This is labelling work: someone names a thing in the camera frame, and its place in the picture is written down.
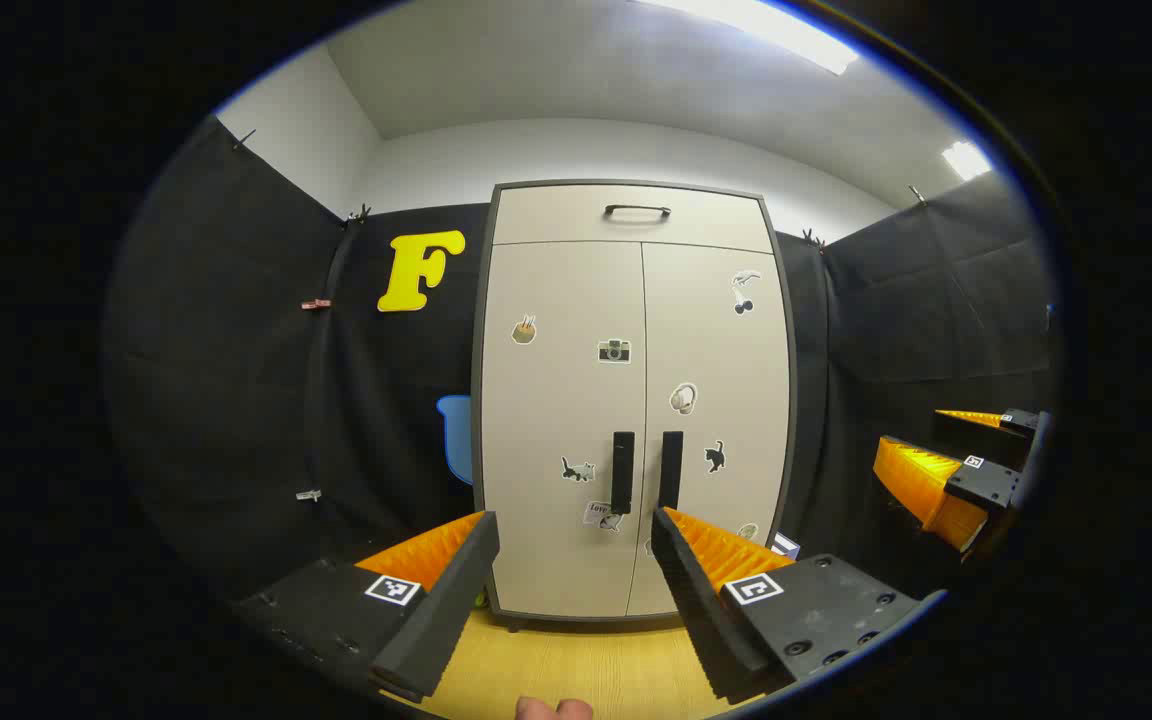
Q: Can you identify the black door handle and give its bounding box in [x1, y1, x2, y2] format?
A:
[611, 431, 636, 515]
[660, 431, 685, 511]

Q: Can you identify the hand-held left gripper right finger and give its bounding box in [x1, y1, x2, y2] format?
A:
[649, 506, 947, 704]

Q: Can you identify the small ceiling light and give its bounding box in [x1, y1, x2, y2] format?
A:
[941, 140, 992, 181]

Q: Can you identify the beige cabinet door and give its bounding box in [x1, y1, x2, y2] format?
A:
[626, 243, 792, 616]
[481, 240, 647, 618]

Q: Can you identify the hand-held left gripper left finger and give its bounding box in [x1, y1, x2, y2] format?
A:
[236, 510, 500, 704]

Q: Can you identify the black backdrop cloth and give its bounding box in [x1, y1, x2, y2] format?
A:
[106, 115, 1057, 601]

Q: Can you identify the beige double-door shoe cabinet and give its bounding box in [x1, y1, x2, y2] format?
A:
[471, 180, 799, 633]

